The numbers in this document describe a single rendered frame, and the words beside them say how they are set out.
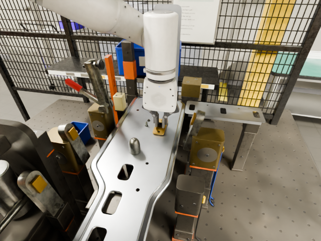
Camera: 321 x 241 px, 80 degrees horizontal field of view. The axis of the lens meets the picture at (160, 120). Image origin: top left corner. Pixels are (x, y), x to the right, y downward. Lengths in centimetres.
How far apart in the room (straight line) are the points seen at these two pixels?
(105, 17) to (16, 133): 28
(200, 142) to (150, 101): 19
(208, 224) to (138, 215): 39
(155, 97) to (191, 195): 28
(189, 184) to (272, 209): 47
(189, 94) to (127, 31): 39
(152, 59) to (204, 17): 59
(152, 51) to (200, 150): 31
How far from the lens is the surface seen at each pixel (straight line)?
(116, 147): 60
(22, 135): 45
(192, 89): 83
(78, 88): 68
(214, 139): 56
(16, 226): 58
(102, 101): 65
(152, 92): 56
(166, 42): 49
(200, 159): 61
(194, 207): 56
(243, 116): 77
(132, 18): 57
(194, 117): 53
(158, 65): 50
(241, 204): 87
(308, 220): 95
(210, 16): 106
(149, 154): 56
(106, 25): 46
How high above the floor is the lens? 140
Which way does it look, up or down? 36 degrees down
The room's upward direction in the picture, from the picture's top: straight up
